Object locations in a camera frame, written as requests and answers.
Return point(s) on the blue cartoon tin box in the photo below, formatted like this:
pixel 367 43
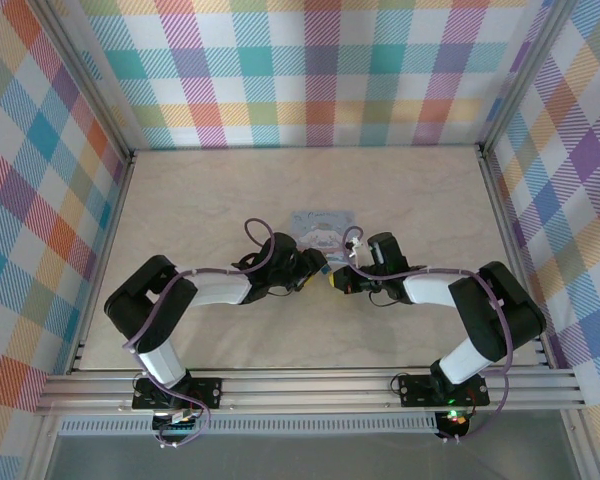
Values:
pixel 320 225

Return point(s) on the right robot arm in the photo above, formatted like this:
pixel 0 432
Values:
pixel 495 310

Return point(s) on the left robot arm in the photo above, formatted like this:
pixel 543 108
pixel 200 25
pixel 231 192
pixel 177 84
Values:
pixel 145 300

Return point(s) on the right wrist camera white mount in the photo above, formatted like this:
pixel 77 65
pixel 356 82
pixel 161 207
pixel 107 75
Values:
pixel 352 246

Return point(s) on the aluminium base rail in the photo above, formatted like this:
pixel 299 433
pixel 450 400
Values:
pixel 305 390

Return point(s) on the aluminium side rail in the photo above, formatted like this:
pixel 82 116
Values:
pixel 500 210
pixel 112 225

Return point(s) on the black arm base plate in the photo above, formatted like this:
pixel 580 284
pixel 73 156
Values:
pixel 415 390
pixel 210 392

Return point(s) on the aluminium frame post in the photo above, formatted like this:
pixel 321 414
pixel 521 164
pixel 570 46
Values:
pixel 85 75
pixel 525 70

